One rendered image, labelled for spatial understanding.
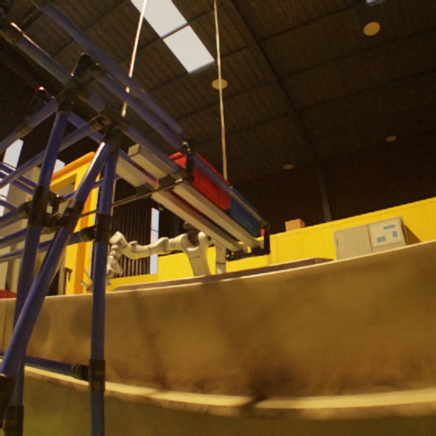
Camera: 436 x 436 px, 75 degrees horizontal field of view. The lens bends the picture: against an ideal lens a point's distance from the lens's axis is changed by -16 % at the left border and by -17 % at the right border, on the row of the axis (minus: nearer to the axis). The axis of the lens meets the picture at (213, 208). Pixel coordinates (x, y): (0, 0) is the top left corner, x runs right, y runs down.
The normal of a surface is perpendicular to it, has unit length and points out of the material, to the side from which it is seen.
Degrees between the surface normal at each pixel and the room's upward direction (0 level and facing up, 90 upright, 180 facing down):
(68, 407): 90
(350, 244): 90
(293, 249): 90
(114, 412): 90
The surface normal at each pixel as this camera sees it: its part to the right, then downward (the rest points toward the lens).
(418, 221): -0.51, -0.32
